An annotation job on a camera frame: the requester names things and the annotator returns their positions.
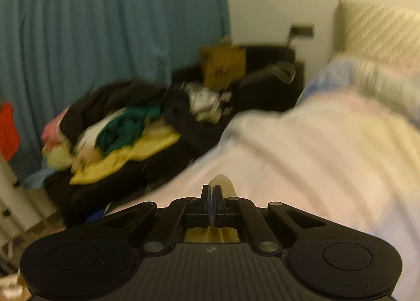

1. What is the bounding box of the brown paper bag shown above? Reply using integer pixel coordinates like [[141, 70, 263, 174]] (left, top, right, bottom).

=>
[[199, 36, 246, 91]]

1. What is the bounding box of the quilted beige headboard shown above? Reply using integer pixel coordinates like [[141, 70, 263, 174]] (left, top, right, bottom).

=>
[[331, 0, 419, 69]]

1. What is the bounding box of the pastel tie-dye duvet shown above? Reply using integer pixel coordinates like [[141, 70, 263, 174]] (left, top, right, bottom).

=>
[[107, 54, 420, 301]]

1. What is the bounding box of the white cable on chair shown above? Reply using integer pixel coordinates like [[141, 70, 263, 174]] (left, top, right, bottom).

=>
[[263, 60, 297, 85]]

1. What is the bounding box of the tan t-shirt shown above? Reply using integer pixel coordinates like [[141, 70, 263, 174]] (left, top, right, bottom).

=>
[[183, 174, 241, 244]]

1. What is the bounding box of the pile of mixed clothes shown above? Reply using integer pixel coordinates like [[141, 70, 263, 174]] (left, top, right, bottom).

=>
[[24, 79, 234, 226]]

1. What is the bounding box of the blue curtain right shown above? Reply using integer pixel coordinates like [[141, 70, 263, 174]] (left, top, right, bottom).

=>
[[1, 0, 230, 179]]

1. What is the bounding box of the garment steamer stand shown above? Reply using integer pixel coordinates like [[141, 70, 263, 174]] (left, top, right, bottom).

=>
[[1, 159, 65, 276]]

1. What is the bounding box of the black armchair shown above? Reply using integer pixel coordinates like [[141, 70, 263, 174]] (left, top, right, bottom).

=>
[[171, 44, 306, 115]]

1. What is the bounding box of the black wall socket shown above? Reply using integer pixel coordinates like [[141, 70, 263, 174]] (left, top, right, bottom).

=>
[[290, 24, 315, 38]]

